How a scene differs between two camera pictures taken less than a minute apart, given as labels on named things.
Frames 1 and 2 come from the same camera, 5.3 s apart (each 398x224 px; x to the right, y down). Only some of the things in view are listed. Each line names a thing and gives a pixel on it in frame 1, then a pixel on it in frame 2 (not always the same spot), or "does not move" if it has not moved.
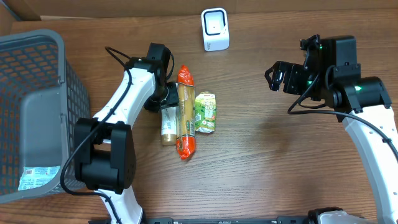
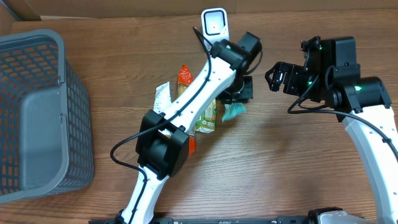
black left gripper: (170, 99) → (241, 92)
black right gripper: (290, 71) does not move
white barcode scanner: (215, 28) does not move
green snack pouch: (205, 107) does not move
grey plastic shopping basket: (41, 97) does not move
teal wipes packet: (33, 175) → (232, 110)
